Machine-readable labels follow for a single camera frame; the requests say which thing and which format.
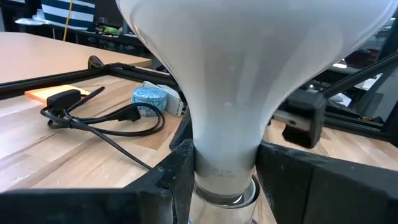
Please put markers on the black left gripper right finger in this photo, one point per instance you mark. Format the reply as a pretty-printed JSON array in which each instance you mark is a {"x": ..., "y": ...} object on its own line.
[{"x": 335, "y": 193}]

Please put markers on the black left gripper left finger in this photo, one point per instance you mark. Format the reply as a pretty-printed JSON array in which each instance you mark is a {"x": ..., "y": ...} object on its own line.
[{"x": 93, "y": 207}]

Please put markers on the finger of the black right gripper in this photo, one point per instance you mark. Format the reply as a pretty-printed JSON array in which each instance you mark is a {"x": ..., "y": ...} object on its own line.
[{"x": 183, "y": 130}]

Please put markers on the white globe lightbulb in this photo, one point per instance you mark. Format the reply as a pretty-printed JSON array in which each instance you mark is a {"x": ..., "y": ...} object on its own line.
[{"x": 242, "y": 77}]

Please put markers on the chrome lamp base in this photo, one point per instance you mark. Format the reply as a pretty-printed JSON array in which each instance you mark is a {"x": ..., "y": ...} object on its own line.
[{"x": 217, "y": 211}]

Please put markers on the blue tape roll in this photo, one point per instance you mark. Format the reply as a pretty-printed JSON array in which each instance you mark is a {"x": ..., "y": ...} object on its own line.
[{"x": 149, "y": 98}]

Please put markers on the orange sticky note pad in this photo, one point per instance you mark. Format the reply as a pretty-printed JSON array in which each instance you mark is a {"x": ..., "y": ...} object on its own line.
[{"x": 43, "y": 92}]

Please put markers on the small green object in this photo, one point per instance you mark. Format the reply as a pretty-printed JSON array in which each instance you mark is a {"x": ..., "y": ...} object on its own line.
[{"x": 109, "y": 30}]

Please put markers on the navy white striped box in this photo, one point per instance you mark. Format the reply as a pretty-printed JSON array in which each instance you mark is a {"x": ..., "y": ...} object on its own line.
[{"x": 77, "y": 14}]

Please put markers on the white plastic bag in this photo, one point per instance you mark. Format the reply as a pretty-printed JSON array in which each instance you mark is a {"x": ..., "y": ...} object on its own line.
[{"x": 32, "y": 19}]

